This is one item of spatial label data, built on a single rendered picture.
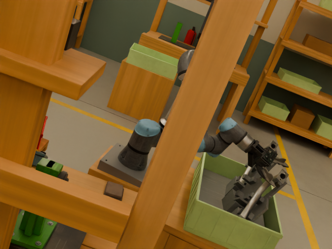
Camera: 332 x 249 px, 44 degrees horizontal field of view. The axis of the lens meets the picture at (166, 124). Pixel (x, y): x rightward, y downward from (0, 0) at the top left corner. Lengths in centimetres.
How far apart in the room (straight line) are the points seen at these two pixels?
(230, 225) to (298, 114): 495
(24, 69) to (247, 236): 132
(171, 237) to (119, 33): 549
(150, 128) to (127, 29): 520
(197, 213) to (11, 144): 104
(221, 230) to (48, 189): 107
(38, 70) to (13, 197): 32
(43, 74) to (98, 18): 628
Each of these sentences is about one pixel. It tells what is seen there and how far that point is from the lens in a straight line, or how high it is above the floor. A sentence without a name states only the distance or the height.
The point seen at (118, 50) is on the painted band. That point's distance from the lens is 716.
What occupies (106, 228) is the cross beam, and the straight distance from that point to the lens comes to 104.
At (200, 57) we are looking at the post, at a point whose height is 168.
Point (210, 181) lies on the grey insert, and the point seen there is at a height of 85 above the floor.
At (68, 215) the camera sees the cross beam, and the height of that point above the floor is 122.
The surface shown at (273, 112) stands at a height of 33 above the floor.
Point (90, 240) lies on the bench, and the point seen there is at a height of 88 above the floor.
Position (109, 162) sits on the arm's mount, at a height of 90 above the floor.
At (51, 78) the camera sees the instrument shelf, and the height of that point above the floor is 153.
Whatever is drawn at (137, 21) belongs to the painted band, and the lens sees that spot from 702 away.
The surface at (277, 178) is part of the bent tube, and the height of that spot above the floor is 117.
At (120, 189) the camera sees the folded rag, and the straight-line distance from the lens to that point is 175.
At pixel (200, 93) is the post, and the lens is 91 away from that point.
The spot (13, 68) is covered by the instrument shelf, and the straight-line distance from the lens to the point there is 95.
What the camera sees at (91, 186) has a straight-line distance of 176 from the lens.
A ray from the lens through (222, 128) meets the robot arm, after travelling 180.
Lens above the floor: 184
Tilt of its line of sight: 21 degrees down
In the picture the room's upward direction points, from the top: 22 degrees clockwise
